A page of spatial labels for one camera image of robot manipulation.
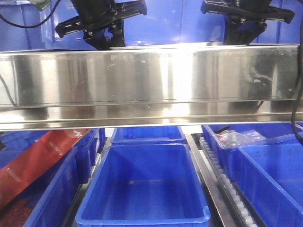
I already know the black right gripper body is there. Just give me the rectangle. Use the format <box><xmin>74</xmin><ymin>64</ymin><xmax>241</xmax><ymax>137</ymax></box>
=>
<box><xmin>201</xmin><ymin>0</ymin><xmax>295</xmax><ymax>45</ymax></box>

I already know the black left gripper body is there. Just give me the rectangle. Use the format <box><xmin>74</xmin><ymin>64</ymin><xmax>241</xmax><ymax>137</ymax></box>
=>
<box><xmin>55</xmin><ymin>0</ymin><xmax>147</xmax><ymax>50</ymax></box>

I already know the blue bin lower rear right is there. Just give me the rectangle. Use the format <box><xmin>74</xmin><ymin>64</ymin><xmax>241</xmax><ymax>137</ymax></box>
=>
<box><xmin>202</xmin><ymin>123</ymin><xmax>295</xmax><ymax>173</ymax></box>

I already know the blue bin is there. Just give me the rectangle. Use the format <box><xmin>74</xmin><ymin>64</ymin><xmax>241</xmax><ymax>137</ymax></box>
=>
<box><xmin>75</xmin><ymin>144</ymin><xmax>211</xmax><ymax>227</ymax></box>
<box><xmin>0</xmin><ymin>129</ymin><xmax>100</xmax><ymax>227</ymax></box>
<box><xmin>111</xmin><ymin>126</ymin><xmax>186</xmax><ymax>145</ymax></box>
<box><xmin>202</xmin><ymin>123</ymin><xmax>295</xmax><ymax>173</ymax></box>
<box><xmin>237</xmin><ymin>143</ymin><xmax>303</xmax><ymax>227</ymax></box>

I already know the blue bin lower rear centre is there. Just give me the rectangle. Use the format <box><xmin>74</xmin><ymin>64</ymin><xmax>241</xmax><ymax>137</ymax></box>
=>
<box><xmin>111</xmin><ymin>126</ymin><xmax>186</xmax><ymax>145</ymax></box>

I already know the red cardboard package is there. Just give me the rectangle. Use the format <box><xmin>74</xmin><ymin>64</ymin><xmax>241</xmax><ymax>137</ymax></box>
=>
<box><xmin>0</xmin><ymin>129</ymin><xmax>90</xmax><ymax>209</ymax></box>

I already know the blue bin lower left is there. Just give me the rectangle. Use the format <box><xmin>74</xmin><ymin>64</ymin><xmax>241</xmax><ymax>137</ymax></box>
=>
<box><xmin>0</xmin><ymin>129</ymin><xmax>100</xmax><ymax>227</ymax></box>

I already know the lower white roller track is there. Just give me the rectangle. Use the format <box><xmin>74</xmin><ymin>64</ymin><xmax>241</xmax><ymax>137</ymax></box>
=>
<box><xmin>199</xmin><ymin>137</ymin><xmax>258</xmax><ymax>227</ymax></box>

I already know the stainless steel rack front rail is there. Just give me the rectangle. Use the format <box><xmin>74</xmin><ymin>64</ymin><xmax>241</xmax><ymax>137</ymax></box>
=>
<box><xmin>0</xmin><ymin>43</ymin><xmax>299</xmax><ymax>131</ymax></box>

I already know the black cable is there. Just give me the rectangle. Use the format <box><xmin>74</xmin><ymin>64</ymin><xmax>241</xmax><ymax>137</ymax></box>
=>
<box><xmin>291</xmin><ymin>0</ymin><xmax>303</xmax><ymax>142</ymax></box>

